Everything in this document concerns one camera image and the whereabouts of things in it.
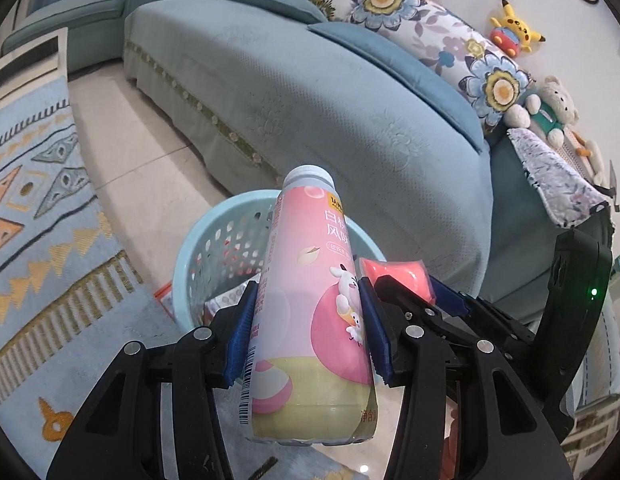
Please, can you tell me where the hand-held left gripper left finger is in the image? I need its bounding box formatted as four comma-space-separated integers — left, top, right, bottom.
45, 280, 261, 480

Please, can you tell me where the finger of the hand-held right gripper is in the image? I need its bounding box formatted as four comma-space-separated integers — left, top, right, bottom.
374, 274, 433, 328
424, 279, 537, 361

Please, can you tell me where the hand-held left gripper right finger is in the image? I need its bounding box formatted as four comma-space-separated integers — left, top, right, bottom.
357, 276, 566, 480

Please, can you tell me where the pink plastic packet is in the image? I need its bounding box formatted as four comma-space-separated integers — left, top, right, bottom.
359, 257, 435, 306

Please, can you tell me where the light blue plastic basket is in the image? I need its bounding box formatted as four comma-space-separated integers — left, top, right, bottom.
171, 189, 388, 331

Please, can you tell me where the pink drink bottle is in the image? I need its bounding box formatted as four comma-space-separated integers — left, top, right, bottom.
236, 164, 380, 447

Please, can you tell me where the floral armrest cover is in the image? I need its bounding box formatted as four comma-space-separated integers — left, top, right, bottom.
506, 127, 611, 231

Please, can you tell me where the cream plush doll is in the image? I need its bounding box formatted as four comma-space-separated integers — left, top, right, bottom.
565, 127, 608, 188

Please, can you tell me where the patterned blue rug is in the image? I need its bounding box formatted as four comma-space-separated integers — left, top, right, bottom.
0, 72, 341, 480

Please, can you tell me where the blue sofa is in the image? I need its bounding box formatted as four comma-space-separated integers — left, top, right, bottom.
1, 0, 616, 341

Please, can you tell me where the white teddy bear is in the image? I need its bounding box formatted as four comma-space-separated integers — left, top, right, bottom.
505, 76, 580, 148

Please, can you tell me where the yellow plush toy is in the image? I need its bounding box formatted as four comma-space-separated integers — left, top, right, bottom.
489, 0, 547, 58

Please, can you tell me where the floral back cushion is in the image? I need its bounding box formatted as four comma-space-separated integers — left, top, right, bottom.
246, 0, 533, 136

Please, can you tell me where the white coffee table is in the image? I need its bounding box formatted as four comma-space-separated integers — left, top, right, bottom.
0, 26, 70, 111

